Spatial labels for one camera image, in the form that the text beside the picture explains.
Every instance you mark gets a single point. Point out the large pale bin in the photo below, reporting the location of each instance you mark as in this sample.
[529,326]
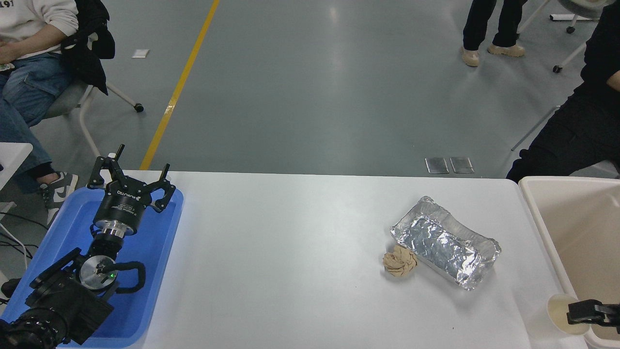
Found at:
[581,228]

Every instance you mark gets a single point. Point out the person in black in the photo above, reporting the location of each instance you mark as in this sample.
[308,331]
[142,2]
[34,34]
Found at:
[571,135]

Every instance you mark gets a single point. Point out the crumpled foil tray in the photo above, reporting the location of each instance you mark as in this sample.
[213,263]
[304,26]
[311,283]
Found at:
[443,245]

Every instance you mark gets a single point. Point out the metal floor plate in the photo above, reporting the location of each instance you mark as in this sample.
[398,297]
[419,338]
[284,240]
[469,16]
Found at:
[437,165]
[462,165]

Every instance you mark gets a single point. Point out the pale paper cup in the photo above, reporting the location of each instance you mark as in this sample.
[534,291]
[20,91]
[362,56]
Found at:
[557,310]

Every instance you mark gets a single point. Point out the person's forearm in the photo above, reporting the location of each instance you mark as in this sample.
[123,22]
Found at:
[43,39]
[614,81]

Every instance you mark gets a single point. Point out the person's hand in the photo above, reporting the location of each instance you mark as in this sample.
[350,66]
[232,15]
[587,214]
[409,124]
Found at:
[8,52]

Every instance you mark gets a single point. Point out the person with tan shoes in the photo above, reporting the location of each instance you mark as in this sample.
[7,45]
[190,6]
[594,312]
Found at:
[479,24]

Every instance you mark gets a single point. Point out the seated person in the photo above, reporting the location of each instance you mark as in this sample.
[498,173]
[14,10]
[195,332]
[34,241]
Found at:
[29,92]

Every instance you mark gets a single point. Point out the white rolling chair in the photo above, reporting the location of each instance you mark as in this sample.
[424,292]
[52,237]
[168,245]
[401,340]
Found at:
[581,4]

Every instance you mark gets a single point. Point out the small black floor object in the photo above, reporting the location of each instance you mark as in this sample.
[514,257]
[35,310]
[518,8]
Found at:
[9,287]

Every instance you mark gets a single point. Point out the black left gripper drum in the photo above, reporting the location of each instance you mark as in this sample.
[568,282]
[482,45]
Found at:
[121,206]

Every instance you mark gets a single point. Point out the black jacket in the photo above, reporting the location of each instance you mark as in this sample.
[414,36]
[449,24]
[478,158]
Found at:
[89,53]

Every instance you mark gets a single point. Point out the grey metal rod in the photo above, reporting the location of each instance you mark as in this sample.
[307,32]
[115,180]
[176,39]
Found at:
[535,127]

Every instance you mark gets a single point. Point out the crumpled tan paper ball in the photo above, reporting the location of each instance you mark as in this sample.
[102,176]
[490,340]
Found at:
[400,261]

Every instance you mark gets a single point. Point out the blue plastic tray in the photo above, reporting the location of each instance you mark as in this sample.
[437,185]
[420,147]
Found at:
[150,242]

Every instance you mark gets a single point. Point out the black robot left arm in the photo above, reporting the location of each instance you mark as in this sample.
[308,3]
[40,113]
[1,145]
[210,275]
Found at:
[63,300]

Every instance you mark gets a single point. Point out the grey chair with white legs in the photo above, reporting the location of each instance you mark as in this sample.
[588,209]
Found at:
[68,99]

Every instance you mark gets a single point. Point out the small white table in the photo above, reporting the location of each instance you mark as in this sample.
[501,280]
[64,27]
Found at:
[12,157]

